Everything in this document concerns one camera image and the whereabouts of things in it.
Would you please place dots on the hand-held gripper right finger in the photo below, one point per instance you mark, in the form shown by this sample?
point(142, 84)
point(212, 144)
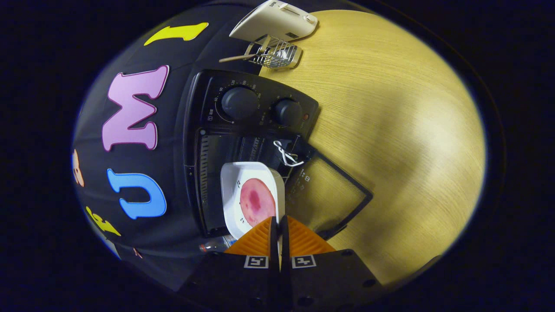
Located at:
point(321, 281)

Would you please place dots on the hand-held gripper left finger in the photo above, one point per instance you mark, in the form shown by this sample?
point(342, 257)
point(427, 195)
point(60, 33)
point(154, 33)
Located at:
point(243, 281)

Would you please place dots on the pink ham slice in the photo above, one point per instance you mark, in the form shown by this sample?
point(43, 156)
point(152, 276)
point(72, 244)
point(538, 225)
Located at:
point(256, 201)

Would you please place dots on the white square plate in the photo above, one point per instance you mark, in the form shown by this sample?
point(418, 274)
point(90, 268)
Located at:
point(234, 182)

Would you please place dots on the black toaster oven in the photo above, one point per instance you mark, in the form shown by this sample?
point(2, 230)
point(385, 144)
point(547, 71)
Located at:
point(260, 93)

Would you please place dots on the white bread toaster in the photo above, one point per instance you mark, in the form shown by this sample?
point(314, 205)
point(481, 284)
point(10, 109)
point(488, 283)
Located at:
point(277, 19)

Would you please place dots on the clear plastic water bottle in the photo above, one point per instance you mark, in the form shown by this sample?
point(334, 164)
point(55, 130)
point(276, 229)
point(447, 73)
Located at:
point(217, 245)

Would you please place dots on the wooden stick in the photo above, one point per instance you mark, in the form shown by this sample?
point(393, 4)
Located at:
point(234, 58)

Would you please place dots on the black backdrop cloth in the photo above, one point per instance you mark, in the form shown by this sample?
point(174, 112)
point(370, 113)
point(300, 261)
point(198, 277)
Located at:
point(173, 56)

